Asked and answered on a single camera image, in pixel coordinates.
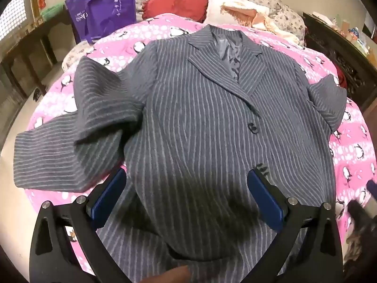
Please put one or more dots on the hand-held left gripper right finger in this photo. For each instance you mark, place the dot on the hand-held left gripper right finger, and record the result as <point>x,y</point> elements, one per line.
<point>265,197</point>

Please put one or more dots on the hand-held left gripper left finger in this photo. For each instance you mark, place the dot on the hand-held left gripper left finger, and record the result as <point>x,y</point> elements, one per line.
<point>107,197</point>

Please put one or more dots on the grey striped suit jacket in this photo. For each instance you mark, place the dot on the grey striped suit jacket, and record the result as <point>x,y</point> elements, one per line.
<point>191,109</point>

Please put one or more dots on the person's left hand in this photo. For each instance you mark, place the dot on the person's left hand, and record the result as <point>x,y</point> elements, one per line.
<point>170,275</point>

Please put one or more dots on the dark cloth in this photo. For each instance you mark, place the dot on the dark cloth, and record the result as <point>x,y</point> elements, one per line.
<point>362,235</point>

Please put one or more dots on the pink penguin print blanket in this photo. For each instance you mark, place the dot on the pink penguin print blanket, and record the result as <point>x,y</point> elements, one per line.
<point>117,50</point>

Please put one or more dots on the dark carved wooden nightstand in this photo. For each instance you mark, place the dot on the dark carved wooden nightstand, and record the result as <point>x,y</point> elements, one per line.
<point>338,53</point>

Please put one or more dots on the dark wooden bench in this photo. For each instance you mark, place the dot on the dark wooden bench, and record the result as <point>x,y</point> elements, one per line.
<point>29,47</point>

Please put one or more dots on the peach fringed cloth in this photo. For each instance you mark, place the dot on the peach fringed cloth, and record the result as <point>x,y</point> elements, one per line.
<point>253,14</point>

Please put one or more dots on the purple shopping bag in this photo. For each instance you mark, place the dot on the purple shopping bag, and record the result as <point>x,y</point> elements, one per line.
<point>103,6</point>

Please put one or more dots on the white pillow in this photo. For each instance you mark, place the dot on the white pillow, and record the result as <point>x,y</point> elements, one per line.
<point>221,0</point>

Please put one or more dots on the window with lattice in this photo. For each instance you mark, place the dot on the window with lattice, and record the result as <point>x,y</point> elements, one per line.
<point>14,14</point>

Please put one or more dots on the red pillow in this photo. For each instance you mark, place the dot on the red pillow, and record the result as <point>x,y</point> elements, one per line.
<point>176,3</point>

